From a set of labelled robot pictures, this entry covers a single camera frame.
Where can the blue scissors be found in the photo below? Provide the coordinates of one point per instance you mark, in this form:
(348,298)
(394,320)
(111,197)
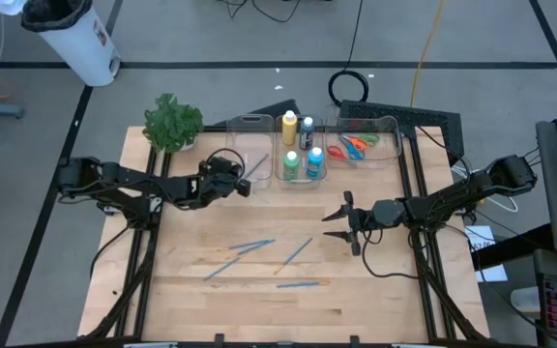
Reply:
(352,153)

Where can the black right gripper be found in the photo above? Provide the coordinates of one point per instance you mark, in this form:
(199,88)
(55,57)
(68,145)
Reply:
(363,218)

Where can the white trash can black bag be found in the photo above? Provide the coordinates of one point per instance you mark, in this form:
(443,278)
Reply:
(80,48)

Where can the white paper sheet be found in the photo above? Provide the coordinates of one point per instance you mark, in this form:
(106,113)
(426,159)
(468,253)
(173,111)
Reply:
(481,237)

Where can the green paint bottle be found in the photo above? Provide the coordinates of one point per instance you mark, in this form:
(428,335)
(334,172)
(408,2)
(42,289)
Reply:
(291,169)

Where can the black aluminium table frame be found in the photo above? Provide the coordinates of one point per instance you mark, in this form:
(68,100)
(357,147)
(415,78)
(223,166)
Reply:
(425,290)

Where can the orange scissors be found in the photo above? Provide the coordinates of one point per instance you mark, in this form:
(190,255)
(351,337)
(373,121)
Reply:
(360,144)

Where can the black diagonal bar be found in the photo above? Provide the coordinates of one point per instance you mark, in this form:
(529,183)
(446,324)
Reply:
(510,246)

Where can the green plant in white pot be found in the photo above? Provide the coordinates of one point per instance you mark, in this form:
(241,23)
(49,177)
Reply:
(172,123)

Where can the silver edge bracket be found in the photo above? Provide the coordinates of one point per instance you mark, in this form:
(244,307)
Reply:
(419,345)
(150,345)

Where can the dark grey paint bottle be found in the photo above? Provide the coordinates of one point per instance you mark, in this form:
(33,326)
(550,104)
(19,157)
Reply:
(306,137)

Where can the red scissors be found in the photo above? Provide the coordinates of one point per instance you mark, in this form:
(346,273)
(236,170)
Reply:
(336,152)

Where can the black table clamp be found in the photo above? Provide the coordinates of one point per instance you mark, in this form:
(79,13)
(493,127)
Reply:
(355,340)
(219,339)

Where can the yellow paint bottle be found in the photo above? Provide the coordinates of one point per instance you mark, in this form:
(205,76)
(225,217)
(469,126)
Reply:
(289,130)

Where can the pale grey rounded object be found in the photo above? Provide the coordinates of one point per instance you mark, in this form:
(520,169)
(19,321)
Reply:
(525,300)

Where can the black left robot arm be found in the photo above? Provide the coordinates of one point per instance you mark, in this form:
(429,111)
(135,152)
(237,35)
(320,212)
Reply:
(162,186)

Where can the blue paint bottle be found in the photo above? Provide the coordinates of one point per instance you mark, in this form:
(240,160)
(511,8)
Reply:
(315,166)

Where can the green scissors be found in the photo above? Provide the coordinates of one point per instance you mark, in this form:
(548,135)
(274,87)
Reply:
(372,140)

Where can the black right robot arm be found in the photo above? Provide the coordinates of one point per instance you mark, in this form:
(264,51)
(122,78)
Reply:
(452,198)

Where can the wide clear plastic bin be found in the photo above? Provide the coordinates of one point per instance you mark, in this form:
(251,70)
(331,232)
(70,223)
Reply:
(387,150)

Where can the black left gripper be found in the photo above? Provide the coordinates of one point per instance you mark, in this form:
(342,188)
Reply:
(220,181)

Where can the white plastic bag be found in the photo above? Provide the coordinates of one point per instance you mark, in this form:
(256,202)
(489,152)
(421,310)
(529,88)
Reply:
(8,6)

